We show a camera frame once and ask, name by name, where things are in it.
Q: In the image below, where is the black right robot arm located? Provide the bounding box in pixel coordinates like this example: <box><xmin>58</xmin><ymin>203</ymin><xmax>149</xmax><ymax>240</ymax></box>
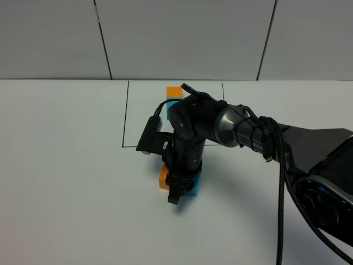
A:
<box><xmin>137</xmin><ymin>84</ymin><xmax>352</xmax><ymax>245</ymax></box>

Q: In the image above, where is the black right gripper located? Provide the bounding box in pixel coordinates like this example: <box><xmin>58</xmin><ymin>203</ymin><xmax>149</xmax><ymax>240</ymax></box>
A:
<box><xmin>154</xmin><ymin>132</ymin><xmax>206</xmax><ymax>205</ymax></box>

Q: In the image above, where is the blue template cube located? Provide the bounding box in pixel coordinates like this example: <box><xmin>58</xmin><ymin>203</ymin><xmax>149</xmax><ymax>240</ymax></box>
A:
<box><xmin>166</xmin><ymin>98</ymin><xmax>183</xmax><ymax>121</ymax></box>

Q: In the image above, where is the orange template cube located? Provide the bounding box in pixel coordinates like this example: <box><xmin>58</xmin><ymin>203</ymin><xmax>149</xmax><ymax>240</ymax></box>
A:
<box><xmin>167</xmin><ymin>86</ymin><xmax>183</xmax><ymax>99</ymax></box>

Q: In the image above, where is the black braided cable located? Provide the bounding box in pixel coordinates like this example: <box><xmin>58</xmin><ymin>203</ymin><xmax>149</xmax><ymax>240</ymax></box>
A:
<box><xmin>259</xmin><ymin>116</ymin><xmax>353</xmax><ymax>265</ymax></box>

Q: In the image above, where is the black camera cable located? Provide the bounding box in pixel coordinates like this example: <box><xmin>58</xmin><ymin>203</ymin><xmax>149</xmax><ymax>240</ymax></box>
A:
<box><xmin>152</xmin><ymin>99</ymin><xmax>180</xmax><ymax>118</ymax></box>

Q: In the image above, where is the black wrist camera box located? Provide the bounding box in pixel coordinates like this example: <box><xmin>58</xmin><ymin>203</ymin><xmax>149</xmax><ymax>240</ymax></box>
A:
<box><xmin>136</xmin><ymin>115</ymin><xmax>162</xmax><ymax>155</ymax></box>

